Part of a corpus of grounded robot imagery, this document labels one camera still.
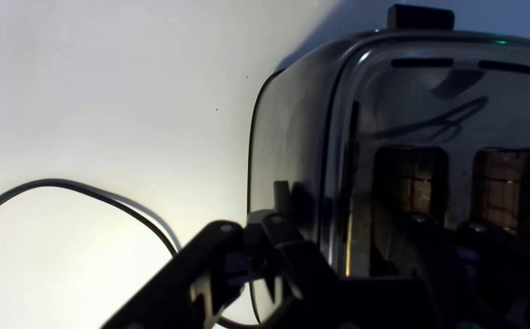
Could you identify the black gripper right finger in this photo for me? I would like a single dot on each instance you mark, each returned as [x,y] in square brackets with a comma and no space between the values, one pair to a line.
[399,216]

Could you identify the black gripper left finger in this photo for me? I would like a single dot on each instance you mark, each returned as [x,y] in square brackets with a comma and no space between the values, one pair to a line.
[282,197]

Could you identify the silver two-slot toaster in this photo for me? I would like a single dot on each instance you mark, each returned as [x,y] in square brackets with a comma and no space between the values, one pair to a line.
[302,133]

